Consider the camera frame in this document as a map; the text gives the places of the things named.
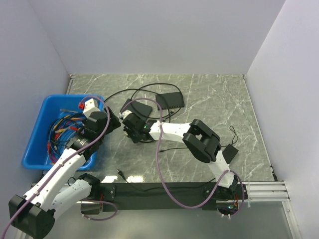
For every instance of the blue plastic bin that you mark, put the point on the blue plastic bin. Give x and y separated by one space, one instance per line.
61 125

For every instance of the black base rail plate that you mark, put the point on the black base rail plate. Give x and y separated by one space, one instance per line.
151 196

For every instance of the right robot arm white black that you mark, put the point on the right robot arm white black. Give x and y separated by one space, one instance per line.
200 140

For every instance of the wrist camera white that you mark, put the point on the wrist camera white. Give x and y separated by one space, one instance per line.
89 107
124 114

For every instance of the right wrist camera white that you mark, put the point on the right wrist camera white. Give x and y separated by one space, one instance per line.
124 114

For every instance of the black network switch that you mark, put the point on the black network switch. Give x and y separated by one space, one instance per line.
173 100
143 111

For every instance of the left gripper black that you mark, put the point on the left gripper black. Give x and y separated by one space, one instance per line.
113 122

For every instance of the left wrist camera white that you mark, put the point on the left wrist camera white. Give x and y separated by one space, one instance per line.
89 107

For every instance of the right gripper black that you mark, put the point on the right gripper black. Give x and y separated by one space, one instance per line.
135 140

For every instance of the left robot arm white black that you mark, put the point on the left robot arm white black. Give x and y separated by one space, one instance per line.
37 210

